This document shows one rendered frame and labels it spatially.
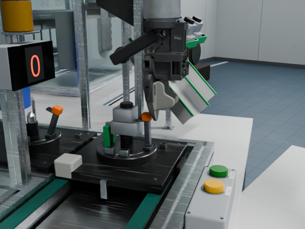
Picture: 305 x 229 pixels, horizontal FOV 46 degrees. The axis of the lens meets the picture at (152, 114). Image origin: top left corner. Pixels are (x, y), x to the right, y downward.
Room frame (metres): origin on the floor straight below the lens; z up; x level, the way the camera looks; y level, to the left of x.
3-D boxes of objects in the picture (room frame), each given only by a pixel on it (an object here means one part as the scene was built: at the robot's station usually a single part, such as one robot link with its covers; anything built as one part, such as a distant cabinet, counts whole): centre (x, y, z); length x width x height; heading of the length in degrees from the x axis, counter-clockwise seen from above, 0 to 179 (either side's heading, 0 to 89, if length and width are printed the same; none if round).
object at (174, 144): (0.77, 0.06, 0.96); 0.24 x 0.24 x 0.02; 72
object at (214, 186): (0.63, -0.12, 0.96); 0.04 x 0.04 x 0.02
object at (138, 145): (0.77, 0.06, 0.98); 0.14 x 0.14 x 0.02
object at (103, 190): (0.65, 0.10, 0.95); 0.01 x 0.01 x 0.04; 72
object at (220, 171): (0.69, -0.14, 0.96); 0.04 x 0.04 x 0.02
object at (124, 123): (0.78, 0.07, 1.06); 0.08 x 0.04 x 0.07; 72
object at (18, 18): (0.63, 0.23, 1.29); 0.05 x 0.05 x 0.05
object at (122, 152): (0.72, 0.06, 1.00); 0.02 x 0.01 x 0.02; 72
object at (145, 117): (0.76, 0.02, 1.04); 0.04 x 0.02 x 0.08; 72
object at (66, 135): (0.85, 0.30, 1.01); 0.24 x 0.24 x 0.13; 72
